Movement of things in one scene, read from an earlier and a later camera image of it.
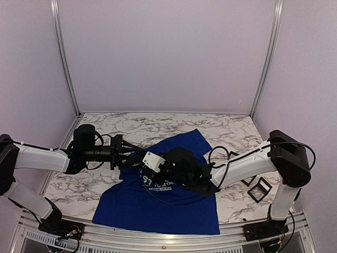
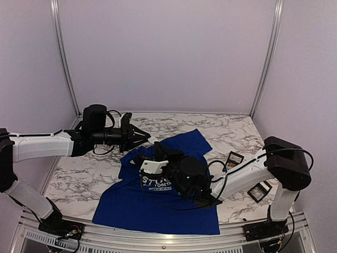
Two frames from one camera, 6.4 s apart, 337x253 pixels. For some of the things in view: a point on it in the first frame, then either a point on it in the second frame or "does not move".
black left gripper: x=116 y=148 -> x=128 y=137
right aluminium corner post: x=279 y=7 does not move
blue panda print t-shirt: x=148 y=202 does not move
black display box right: x=258 y=192 does not move
